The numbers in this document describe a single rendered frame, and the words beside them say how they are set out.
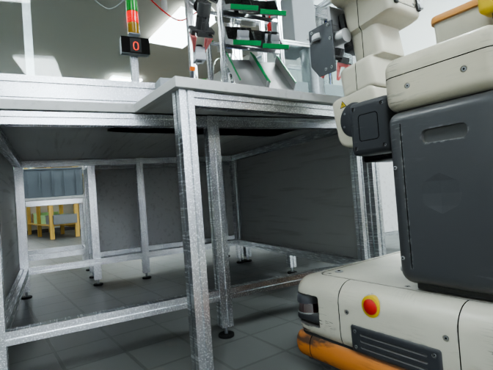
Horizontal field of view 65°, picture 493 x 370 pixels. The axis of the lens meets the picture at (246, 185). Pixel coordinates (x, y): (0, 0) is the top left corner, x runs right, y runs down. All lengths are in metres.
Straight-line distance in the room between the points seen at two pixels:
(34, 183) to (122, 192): 0.71
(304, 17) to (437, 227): 2.36
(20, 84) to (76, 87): 0.16
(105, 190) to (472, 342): 2.66
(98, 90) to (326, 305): 1.02
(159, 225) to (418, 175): 2.51
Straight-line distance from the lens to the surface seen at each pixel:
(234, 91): 1.18
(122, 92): 1.47
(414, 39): 5.19
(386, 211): 3.00
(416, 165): 0.92
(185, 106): 1.10
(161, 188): 3.18
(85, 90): 1.45
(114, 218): 3.10
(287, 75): 1.93
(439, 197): 0.90
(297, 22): 3.00
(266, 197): 2.61
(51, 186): 3.43
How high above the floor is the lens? 0.53
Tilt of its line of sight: 1 degrees up
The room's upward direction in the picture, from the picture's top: 4 degrees counter-clockwise
